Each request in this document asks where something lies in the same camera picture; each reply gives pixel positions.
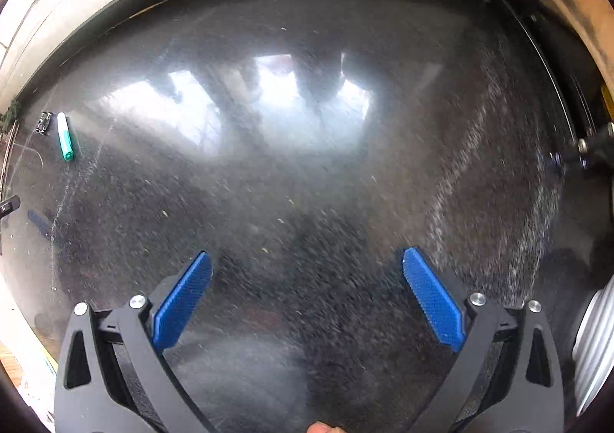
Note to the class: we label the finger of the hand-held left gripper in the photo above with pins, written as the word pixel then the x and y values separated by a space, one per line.
pixel 592 152

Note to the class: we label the ribbed silver metal part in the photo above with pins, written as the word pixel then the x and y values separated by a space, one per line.
pixel 597 346

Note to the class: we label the small black object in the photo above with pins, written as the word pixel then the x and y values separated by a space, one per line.
pixel 8 206

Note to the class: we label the person's right hand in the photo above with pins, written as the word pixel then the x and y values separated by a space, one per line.
pixel 324 428

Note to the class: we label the green and white marker pen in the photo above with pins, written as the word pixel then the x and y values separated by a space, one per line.
pixel 65 135

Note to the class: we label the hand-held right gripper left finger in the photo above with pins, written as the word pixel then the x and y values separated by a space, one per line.
pixel 184 298

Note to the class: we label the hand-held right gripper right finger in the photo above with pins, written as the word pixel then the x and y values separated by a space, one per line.
pixel 431 298

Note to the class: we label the small black clip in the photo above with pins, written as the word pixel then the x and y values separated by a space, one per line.
pixel 44 122

